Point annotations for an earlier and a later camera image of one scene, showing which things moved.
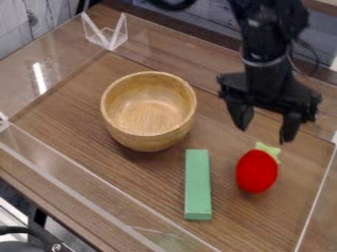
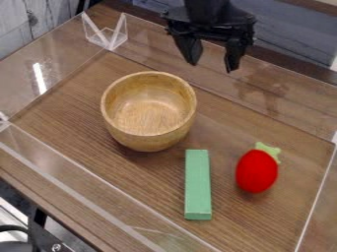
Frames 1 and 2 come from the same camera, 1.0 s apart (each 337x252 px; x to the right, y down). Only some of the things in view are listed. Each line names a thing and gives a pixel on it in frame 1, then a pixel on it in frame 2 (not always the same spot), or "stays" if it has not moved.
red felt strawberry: (256, 168) stays
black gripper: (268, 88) → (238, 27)
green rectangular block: (198, 185) stays
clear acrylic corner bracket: (105, 37) stays
